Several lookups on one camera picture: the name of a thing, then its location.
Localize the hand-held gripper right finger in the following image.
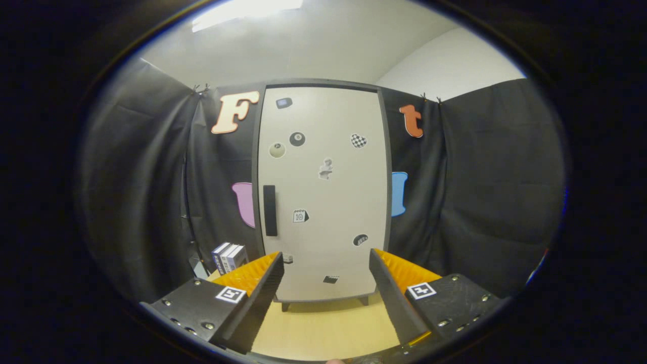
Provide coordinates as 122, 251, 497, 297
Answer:
368, 249, 506, 353

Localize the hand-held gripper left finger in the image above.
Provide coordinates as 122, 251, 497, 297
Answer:
141, 251, 285, 355

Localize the white cabinet door black handle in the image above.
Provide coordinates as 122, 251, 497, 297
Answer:
258, 86, 389, 303

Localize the white spine book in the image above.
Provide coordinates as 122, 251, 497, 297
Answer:
220, 244, 241, 274

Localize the blue spine book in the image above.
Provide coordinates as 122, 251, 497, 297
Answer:
211, 242, 232, 275

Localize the thin black stand pole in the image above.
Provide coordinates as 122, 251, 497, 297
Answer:
178, 147, 205, 268

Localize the grey cabinet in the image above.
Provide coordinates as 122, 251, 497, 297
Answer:
251, 78, 394, 311

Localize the black backdrop cloth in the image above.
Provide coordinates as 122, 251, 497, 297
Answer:
76, 56, 567, 304

